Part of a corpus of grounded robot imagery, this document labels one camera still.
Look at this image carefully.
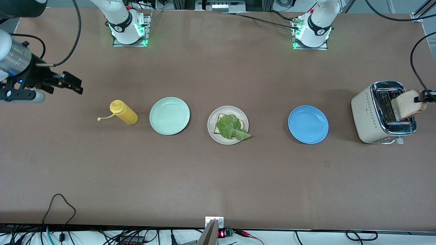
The long black table cable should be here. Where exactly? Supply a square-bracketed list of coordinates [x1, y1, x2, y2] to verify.
[221, 12, 300, 30]

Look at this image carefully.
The black device with lit panel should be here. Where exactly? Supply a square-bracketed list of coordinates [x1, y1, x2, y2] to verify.
[196, 0, 246, 13]

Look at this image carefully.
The small silver metal bracket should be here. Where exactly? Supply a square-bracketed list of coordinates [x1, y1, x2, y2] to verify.
[205, 216, 224, 229]

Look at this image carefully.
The green lettuce leaf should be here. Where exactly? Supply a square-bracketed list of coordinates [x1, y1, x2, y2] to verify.
[216, 114, 252, 141]

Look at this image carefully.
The pale green plate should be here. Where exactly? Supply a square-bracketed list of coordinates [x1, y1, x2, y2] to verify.
[149, 97, 190, 135]

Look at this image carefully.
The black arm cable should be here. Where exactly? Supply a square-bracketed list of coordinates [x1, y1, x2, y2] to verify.
[10, 0, 82, 67]
[365, 0, 436, 92]

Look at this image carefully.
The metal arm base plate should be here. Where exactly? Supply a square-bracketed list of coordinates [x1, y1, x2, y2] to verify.
[292, 15, 329, 51]
[112, 10, 152, 47]

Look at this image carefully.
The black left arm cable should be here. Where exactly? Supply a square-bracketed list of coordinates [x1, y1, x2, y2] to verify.
[365, 0, 436, 92]

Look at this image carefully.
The short black table cable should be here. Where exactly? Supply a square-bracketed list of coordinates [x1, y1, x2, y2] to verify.
[268, 10, 297, 22]

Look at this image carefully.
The cream and chrome toaster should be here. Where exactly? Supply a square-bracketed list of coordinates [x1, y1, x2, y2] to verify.
[351, 81, 418, 145]

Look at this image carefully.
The blue plate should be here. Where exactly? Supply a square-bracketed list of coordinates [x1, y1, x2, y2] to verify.
[288, 105, 329, 145]

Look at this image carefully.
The yellow mustard squeeze bottle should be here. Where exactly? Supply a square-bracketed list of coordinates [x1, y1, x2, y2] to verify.
[97, 100, 139, 125]

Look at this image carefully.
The aluminium frame corner bracket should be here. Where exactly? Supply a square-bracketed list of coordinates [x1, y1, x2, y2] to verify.
[410, 0, 436, 23]

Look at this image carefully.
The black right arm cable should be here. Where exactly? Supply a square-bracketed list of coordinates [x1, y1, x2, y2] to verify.
[10, 0, 82, 67]

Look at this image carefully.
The grey metal bar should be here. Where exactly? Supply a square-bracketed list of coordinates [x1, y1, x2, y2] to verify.
[197, 219, 219, 245]

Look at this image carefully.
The brown crust bread slice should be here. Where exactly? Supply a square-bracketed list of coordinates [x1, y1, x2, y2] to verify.
[214, 113, 245, 135]
[391, 89, 427, 120]

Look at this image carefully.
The beige plate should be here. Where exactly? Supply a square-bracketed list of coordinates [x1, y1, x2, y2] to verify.
[207, 105, 249, 145]

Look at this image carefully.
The thin black looped cable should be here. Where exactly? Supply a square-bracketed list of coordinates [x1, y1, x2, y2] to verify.
[42, 193, 76, 227]

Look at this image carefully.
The black coiled cable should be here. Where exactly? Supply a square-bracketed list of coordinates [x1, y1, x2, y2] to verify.
[346, 230, 378, 241]

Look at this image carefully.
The red clip lead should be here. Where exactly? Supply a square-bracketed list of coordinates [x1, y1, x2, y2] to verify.
[235, 229, 265, 245]

